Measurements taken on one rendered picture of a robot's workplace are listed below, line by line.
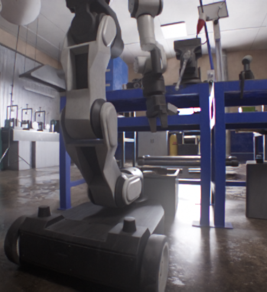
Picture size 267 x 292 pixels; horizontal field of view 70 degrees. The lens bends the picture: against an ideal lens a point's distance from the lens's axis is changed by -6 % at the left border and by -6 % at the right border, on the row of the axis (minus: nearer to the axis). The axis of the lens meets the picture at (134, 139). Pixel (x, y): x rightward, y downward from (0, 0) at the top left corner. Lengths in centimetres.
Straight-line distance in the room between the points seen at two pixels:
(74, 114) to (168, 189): 91
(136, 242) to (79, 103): 47
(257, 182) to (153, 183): 68
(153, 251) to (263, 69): 686
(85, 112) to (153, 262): 50
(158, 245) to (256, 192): 99
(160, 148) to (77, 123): 562
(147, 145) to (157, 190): 496
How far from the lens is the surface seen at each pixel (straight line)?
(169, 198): 143
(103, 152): 71
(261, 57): 734
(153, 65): 77
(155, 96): 75
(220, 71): 188
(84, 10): 84
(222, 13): 212
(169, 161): 340
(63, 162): 159
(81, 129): 70
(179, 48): 126
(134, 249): 64
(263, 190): 150
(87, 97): 70
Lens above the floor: 48
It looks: 2 degrees up
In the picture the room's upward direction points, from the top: straight up
